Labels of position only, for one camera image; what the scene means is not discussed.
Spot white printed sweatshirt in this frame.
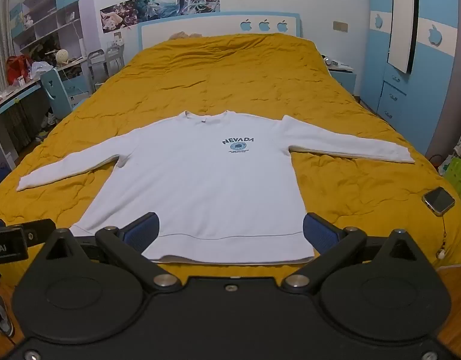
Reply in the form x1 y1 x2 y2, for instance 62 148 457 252
17 110 416 264

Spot white and blue desk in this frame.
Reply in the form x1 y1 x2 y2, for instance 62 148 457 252
0 57 89 164

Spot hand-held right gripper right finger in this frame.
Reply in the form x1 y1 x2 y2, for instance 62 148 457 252
282 212 422 294

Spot wall poster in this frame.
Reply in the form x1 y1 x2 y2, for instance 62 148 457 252
100 0 221 34

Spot brown plush pillow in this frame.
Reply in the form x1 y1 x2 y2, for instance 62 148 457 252
168 31 206 40

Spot white wall shelf unit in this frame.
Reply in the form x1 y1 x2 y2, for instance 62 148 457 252
8 0 86 52

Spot blue and white wardrobe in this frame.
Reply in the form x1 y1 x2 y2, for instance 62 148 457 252
360 0 461 158

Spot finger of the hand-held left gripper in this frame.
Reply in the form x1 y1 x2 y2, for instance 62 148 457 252
20 218 58 249

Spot red bag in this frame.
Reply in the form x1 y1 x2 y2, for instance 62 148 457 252
6 55 33 82

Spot smartphone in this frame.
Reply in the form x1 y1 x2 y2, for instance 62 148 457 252
422 186 456 217

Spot yellow quilted blanket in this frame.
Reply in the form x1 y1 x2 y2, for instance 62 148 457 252
0 32 461 284

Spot blue desk chair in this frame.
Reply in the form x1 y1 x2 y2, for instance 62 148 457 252
40 68 93 121

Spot grey chair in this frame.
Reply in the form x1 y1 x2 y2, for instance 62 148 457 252
87 43 125 84

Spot blue nightstand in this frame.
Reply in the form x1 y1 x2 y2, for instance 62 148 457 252
326 65 357 97

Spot white shoes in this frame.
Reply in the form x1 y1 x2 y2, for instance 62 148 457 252
40 108 59 131

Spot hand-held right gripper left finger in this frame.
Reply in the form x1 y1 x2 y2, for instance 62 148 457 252
39 212 181 294

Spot white items on nightstand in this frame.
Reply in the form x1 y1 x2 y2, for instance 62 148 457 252
322 55 354 72

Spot green plastic basket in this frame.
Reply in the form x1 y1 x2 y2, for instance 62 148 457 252
442 157 461 206

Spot phone strap with white charm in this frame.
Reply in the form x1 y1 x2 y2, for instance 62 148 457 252
437 214 448 260

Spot white and blue headboard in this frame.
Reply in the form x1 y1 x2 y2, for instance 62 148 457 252
137 10 302 51

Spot white plastic bag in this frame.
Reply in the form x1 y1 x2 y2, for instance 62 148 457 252
29 62 55 79

